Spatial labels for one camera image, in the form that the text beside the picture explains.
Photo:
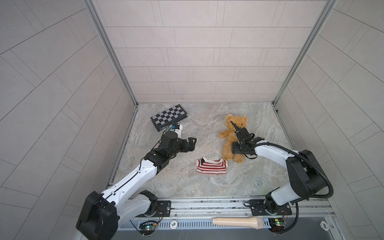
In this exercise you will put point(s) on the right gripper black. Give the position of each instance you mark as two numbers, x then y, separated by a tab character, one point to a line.
234	148

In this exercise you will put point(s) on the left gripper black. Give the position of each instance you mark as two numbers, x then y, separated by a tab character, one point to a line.
190	147

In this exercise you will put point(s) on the brown teddy bear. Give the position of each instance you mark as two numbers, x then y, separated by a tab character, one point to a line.
230	136

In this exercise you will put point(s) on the red white striped sweater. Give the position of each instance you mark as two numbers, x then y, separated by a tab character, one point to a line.
212	166

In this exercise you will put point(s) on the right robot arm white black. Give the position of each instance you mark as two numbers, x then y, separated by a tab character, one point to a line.
306	177

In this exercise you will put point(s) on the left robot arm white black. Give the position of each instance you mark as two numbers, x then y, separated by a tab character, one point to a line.
103	213

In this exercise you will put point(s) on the folded black white chessboard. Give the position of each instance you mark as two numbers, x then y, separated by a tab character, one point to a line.
168	117

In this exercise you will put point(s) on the left green circuit board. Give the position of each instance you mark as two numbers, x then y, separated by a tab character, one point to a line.
147	228

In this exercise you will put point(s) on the green circuit board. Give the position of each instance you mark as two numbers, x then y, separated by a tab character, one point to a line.
277	225
147	228

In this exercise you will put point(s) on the right green circuit board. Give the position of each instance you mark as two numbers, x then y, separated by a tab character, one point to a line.
277	225

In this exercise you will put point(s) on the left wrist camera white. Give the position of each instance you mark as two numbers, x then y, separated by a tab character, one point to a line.
177	128

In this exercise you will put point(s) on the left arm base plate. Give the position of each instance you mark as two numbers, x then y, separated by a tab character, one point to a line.
163	209

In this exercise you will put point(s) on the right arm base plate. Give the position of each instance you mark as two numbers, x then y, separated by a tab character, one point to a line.
267	208

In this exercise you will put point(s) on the beige cylindrical handle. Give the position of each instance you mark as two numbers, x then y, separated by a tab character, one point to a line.
252	222

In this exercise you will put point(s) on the aluminium front rail frame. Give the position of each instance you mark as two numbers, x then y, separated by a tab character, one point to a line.
314	216

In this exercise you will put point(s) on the right aluminium corner post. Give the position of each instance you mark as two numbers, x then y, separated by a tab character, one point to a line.
324	14

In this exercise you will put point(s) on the aluminium corner post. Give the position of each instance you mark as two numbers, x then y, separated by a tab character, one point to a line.
90	7
324	14

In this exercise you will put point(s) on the left aluminium corner post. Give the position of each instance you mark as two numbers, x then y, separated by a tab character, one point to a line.
90	7

